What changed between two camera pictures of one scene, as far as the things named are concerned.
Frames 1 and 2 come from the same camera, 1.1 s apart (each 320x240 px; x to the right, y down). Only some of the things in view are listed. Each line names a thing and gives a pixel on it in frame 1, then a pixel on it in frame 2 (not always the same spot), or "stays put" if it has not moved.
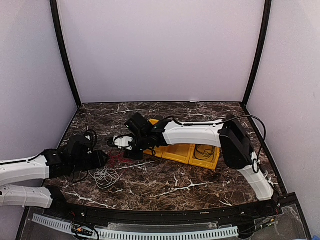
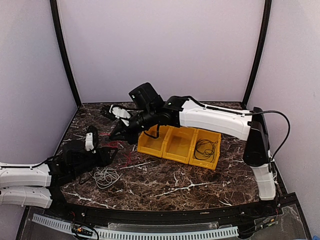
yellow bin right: x=204 y=156 stays put
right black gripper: x=138 y=156 → x=125 y=135
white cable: x=105 y=177 stays put
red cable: x=116 y=158 → x=115 y=144
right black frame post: x=266 y=30 stays put
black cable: x=207 y=153 stays put
